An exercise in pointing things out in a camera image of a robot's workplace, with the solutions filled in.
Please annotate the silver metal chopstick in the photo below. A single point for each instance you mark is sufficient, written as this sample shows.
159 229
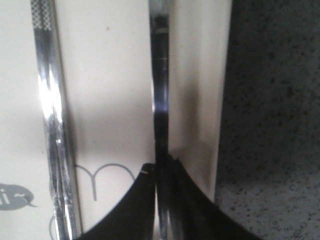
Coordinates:
42 28
67 225

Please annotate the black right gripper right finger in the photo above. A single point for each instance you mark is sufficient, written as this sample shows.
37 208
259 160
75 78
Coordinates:
193 216

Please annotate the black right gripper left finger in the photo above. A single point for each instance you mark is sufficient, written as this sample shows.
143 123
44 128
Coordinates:
133 217

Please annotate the cream rabbit serving tray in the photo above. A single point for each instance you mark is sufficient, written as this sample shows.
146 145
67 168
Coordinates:
105 50

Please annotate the silver metal spoon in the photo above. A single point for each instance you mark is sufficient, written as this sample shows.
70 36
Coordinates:
159 45

